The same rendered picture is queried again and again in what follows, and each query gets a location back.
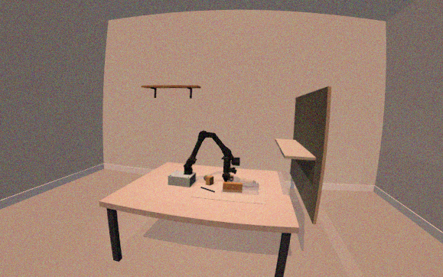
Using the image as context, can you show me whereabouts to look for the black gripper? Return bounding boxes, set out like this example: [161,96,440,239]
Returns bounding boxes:
[222,165,230,182]

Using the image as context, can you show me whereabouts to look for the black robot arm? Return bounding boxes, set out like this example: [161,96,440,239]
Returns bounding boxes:
[184,131,240,175]

